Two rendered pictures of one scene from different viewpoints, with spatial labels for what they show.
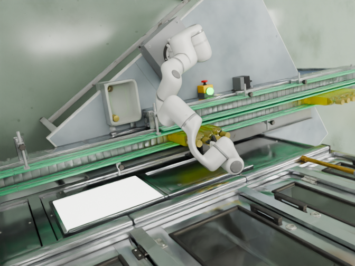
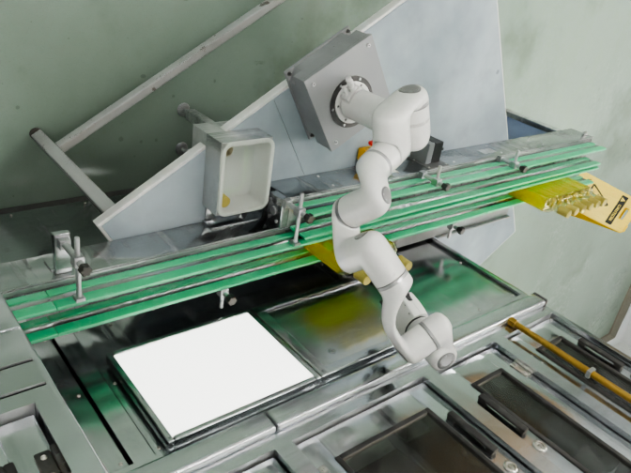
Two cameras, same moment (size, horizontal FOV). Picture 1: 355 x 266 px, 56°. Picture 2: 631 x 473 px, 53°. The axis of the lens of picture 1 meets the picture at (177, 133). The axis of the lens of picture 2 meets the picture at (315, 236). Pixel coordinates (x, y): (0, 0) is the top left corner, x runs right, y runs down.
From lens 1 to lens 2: 0.67 m
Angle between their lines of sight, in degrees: 19
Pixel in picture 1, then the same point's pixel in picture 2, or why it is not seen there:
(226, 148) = (443, 337)
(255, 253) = not seen: outside the picture
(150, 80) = (289, 133)
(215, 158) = (423, 349)
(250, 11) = (474, 25)
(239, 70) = not seen: hidden behind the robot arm
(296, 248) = not seen: outside the picture
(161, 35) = (337, 66)
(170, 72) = (380, 192)
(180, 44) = (394, 130)
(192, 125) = (399, 293)
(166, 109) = (361, 255)
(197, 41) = (415, 121)
